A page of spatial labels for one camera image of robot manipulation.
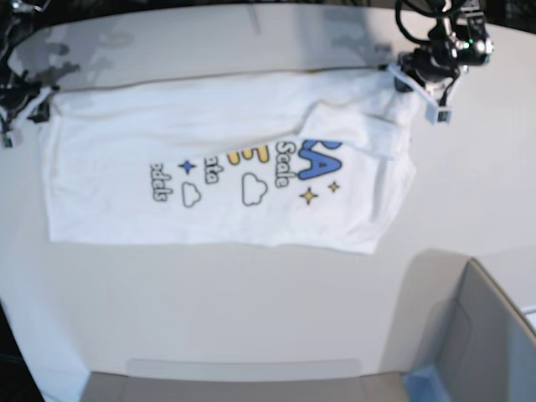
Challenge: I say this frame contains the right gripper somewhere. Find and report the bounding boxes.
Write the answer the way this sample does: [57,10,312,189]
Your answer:
[1,77,59,147]

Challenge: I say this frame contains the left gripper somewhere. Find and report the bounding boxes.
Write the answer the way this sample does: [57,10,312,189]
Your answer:
[383,49,461,124]

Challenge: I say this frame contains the white printed t-shirt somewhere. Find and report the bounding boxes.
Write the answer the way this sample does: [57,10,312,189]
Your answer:
[38,70,420,255]

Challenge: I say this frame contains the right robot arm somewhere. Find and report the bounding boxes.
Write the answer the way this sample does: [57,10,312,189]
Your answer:
[1,1,59,148]

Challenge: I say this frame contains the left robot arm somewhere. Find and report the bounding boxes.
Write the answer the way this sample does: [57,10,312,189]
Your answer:
[387,1,494,124]

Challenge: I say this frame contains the grey bin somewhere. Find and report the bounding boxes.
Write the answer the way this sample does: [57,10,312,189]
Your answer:
[380,250,535,401]

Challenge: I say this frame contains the grey front tray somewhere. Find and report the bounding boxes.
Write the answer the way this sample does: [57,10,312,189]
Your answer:
[81,358,410,401]

